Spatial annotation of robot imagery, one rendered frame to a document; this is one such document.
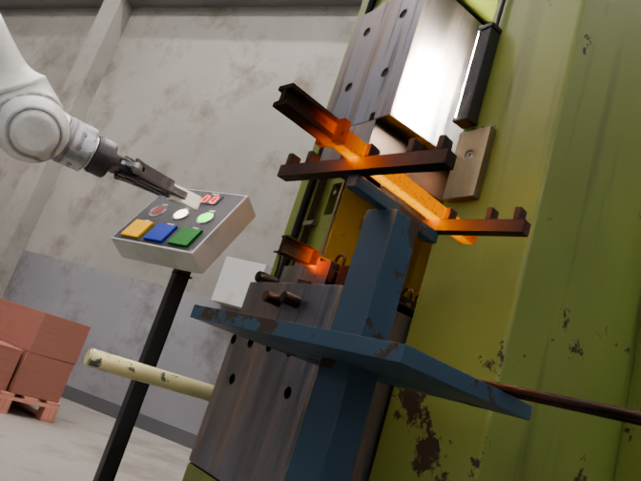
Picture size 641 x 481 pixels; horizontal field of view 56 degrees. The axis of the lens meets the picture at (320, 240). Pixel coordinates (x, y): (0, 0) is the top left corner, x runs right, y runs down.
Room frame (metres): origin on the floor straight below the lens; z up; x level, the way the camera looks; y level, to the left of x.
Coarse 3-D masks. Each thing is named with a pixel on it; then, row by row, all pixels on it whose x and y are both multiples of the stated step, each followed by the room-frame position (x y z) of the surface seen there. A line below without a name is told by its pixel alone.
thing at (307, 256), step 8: (288, 240) 1.36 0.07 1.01; (296, 240) 1.36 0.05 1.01; (280, 248) 1.36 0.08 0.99; (288, 248) 1.36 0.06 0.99; (296, 248) 1.37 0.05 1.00; (304, 248) 1.38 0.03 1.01; (312, 248) 1.39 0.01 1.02; (288, 256) 1.36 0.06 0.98; (296, 256) 1.38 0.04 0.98; (304, 256) 1.39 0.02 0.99; (312, 256) 1.39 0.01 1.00; (320, 256) 1.40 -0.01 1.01; (304, 264) 1.40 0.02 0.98; (312, 264) 1.40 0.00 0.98
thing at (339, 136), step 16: (288, 96) 0.69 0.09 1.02; (304, 96) 0.70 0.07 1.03; (288, 112) 0.70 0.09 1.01; (304, 112) 0.70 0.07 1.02; (320, 112) 0.72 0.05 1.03; (304, 128) 0.73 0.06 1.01; (320, 128) 0.72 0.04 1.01; (336, 128) 0.74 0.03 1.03; (320, 144) 0.76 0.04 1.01; (336, 144) 0.75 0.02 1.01; (352, 144) 0.76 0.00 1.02; (384, 176) 0.82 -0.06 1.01; (400, 176) 0.83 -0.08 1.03; (400, 192) 0.86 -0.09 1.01; (416, 192) 0.86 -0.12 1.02; (416, 208) 0.91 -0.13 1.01; (432, 208) 0.90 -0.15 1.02; (464, 240) 0.99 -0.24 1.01
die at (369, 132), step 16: (352, 128) 1.42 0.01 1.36; (368, 128) 1.36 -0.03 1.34; (384, 128) 1.36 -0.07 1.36; (384, 144) 1.37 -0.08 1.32; (400, 144) 1.39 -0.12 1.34; (320, 160) 1.51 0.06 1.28; (368, 176) 1.48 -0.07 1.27; (416, 176) 1.44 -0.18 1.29; (432, 176) 1.46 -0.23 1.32; (432, 192) 1.47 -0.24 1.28
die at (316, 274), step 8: (296, 264) 1.47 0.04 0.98; (320, 264) 1.38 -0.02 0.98; (328, 264) 1.35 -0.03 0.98; (336, 264) 1.35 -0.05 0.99; (288, 272) 1.49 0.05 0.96; (296, 272) 1.46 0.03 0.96; (304, 272) 1.42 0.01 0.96; (312, 272) 1.40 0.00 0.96; (320, 272) 1.37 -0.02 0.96; (328, 272) 1.35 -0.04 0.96; (280, 280) 1.51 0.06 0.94; (288, 280) 1.48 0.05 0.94; (296, 280) 1.45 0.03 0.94; (312, 280) 1.39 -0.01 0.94; (320, 280) 1.36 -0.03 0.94
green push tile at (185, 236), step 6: (186, 228) 1.71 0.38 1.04; (192, 228) 1.71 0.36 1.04; (180, 234) 1.70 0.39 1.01; (186, 234) 1.69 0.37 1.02; (192, 234) 1.69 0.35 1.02; (198, 234) 1.68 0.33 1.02; (174, 240) 1.69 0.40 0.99; (180, 240) 1.68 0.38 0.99; (186, 240) 1.67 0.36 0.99; (192, 240) 1.67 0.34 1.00; (186, 246) 1.66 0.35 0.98
